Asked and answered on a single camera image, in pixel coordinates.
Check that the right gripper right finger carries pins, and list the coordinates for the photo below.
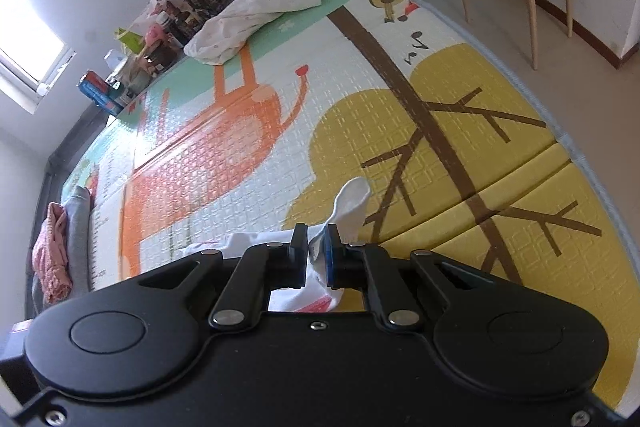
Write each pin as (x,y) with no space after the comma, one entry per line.
(369,269)

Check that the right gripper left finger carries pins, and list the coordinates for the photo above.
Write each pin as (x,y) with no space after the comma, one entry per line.
(262,269)

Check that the colourful foam play mat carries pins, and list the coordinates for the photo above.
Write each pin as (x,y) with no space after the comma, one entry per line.
(461,159)

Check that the grey folded garment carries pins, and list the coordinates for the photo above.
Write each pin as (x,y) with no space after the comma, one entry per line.
(77,207)

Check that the pink folded garment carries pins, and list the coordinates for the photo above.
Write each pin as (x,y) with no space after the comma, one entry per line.
(49,257)

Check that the white dotted crumpled garment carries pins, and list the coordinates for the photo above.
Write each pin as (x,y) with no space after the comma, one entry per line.
(222,36)

